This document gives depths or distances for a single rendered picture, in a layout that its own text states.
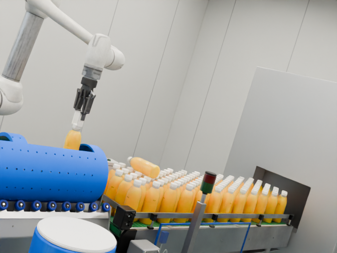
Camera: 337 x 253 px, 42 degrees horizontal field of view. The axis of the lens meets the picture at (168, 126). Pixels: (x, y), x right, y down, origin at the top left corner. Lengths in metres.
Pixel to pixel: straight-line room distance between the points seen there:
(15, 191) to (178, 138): 5.37
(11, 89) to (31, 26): 0.35
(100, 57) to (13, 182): 0.68
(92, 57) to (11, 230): 0.82
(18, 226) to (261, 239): 1.75
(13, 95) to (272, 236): 1.95
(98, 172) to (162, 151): 5.21
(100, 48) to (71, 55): 3.43
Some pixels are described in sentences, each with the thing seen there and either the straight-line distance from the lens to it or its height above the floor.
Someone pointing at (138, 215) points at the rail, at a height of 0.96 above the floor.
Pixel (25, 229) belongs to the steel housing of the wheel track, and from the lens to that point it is 1.98.
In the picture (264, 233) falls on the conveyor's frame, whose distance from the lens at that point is 3.13.
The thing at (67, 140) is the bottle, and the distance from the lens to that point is 2.12.
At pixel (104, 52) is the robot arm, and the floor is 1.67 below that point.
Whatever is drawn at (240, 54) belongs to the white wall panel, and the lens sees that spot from 6.74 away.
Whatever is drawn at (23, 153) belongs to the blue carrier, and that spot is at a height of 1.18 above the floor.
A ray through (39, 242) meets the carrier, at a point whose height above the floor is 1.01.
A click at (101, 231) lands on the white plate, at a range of 1.65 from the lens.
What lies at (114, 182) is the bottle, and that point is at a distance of 2.30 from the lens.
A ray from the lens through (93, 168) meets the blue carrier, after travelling 2.03.
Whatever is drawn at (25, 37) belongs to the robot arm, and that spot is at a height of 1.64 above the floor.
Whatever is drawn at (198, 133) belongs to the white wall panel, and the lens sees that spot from 6.87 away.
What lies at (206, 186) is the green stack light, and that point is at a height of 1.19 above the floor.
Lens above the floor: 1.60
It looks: 5 degrees down
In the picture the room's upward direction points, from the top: 17 degrees clockwise
